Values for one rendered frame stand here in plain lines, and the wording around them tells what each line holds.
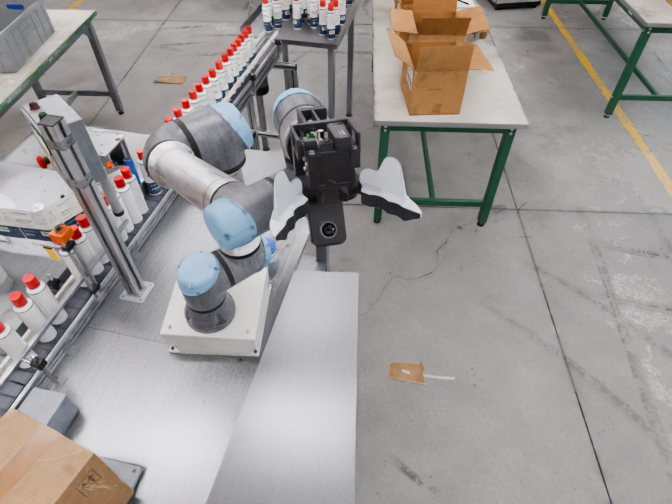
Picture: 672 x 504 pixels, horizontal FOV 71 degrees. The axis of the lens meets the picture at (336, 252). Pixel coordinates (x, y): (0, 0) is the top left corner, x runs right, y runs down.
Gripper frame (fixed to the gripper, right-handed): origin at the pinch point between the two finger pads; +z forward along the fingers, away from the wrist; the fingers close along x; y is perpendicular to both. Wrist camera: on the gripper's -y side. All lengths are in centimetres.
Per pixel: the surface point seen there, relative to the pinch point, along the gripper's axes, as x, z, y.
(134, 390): -51, -63, -83
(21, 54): -128, -293, -28
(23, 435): -64, -35, -60
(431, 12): 115, -254, -18
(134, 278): -51, -97, -67
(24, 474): -62, -27, -62
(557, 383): 122, -87, -161
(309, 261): 17, -166, -121
